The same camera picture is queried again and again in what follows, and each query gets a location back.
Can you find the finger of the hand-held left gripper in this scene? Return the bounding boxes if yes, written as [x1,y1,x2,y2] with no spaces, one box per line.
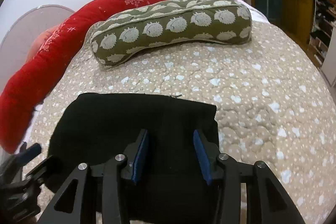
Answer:
[16,142,42,165]
[25,156,57,183]

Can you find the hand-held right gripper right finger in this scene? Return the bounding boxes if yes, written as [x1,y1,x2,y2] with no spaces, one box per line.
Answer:
[193,129,306,224]

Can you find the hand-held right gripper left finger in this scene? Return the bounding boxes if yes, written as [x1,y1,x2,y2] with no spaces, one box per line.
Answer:
[39,129,150,224]

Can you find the black pants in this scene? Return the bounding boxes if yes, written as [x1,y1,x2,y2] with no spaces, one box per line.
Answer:
[47,93,219,222]

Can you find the beige quilted bed cover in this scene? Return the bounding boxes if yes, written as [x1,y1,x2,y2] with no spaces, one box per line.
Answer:
[22,0,334,224]

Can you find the red floral quilt roll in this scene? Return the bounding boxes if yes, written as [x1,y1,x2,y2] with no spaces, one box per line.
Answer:
[0,0,170,154]

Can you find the pink pillow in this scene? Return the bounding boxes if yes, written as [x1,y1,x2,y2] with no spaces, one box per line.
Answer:
[28,25,62,59]

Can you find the round grey headboard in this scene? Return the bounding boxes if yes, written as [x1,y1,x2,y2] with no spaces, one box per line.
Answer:
[0,5,75,90]

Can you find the green hedgehog print pillow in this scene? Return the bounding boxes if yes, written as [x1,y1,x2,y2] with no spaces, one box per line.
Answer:
[90,0,252,69]

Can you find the white bed sheet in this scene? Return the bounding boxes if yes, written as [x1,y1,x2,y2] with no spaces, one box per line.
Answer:
[226,0,268,24]

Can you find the white cluttered shelf unit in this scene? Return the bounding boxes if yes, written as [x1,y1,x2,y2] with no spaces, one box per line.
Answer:
[308,0,336,83]

